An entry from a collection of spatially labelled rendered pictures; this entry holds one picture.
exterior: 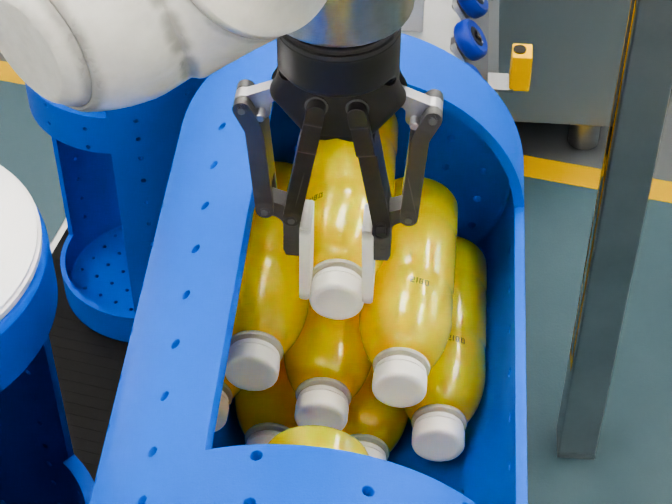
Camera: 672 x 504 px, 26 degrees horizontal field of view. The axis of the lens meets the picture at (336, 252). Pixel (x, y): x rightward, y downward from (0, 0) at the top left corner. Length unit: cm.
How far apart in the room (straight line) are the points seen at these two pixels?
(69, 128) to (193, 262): 109
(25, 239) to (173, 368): 37
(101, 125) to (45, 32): 139
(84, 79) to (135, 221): 150
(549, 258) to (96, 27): 211
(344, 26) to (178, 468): 27
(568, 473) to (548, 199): 64
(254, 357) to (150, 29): 42
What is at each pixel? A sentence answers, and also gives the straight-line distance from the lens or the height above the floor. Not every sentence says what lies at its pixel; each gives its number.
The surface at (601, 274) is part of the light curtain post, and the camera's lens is 208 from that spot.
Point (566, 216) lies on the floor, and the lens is 277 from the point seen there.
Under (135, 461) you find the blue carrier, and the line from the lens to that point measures 88.
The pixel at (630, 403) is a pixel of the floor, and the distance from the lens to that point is 248.
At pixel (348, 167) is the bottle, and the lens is 108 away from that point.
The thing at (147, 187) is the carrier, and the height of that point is 49.
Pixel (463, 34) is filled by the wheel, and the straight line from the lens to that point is 154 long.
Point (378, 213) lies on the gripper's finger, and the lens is 96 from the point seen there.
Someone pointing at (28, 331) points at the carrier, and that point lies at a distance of 124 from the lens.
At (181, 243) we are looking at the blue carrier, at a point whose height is 119.
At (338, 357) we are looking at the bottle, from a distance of 107.
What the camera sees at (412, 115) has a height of 131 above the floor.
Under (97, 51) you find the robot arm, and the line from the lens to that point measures 64.
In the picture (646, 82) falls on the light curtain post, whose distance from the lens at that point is 185.
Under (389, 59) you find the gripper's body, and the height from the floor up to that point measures 137.
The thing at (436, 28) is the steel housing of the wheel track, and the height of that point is 93.
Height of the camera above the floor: 190
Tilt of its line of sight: 45 degrees down
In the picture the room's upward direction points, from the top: straight up
